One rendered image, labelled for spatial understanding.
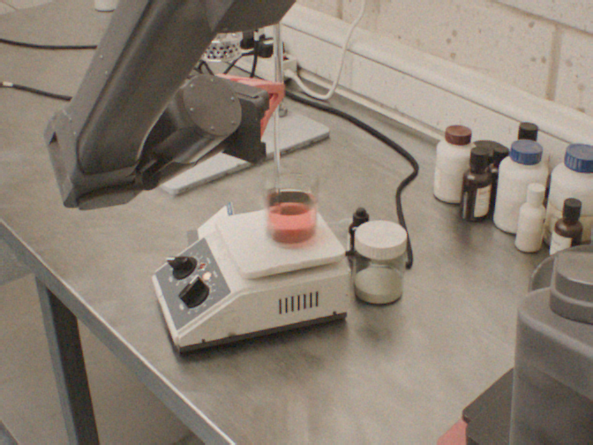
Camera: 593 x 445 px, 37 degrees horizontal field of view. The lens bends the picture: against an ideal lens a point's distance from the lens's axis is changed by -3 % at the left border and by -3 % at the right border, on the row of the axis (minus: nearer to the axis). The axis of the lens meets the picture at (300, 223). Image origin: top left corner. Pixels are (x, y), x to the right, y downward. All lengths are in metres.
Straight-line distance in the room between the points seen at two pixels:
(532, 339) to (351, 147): 1.12
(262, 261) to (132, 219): 0.31
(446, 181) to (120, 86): 0.73
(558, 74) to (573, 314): 1.03
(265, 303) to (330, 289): 0.07
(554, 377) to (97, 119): 0.43
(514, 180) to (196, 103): 0.54
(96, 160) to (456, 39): 0.83
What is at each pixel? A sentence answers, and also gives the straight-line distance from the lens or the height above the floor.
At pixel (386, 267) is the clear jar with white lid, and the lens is 1.03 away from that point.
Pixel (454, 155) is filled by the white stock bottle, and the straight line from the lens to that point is 1.23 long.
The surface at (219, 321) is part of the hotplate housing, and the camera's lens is 0.98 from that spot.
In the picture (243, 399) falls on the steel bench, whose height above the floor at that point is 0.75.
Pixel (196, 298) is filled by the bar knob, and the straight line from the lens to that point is 0.99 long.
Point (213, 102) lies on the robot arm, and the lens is 0.76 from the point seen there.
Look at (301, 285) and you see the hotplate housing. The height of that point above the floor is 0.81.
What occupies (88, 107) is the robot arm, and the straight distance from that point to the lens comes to 0.66.
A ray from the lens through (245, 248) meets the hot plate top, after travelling 1.00.
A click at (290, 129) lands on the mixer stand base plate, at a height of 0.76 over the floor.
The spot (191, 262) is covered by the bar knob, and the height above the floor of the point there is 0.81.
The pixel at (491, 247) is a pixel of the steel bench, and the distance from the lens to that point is 1.18.
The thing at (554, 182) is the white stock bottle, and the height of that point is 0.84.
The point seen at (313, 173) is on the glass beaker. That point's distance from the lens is 0.99.
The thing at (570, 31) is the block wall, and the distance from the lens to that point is 1.30.
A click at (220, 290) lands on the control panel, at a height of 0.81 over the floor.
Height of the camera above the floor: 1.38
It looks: 31 degrees down
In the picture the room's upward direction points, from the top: straight up
